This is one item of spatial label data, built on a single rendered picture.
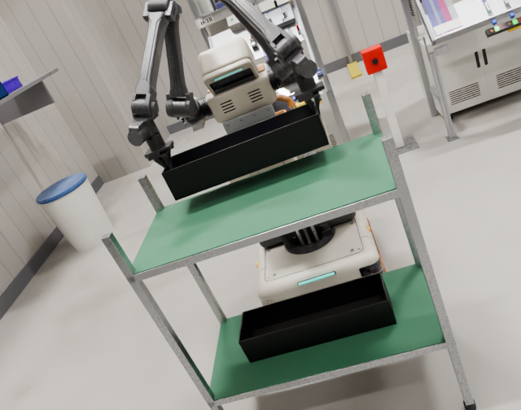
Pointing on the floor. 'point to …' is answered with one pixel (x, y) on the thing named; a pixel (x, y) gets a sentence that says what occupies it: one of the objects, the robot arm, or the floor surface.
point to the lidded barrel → (76, 211)
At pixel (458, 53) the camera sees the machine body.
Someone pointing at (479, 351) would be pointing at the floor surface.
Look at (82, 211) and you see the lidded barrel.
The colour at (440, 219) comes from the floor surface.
